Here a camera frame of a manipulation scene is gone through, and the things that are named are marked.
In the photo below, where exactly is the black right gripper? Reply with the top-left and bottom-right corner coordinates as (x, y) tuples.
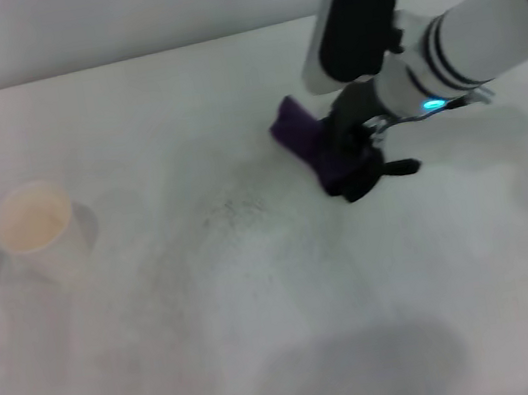
(313, 78), (394, 174)

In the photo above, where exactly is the purple rag with black edge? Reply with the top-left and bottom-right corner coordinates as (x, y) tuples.
(264, 75), (427, 215)

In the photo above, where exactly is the white paper cup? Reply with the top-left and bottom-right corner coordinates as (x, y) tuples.
(0, 171), (107, 293)

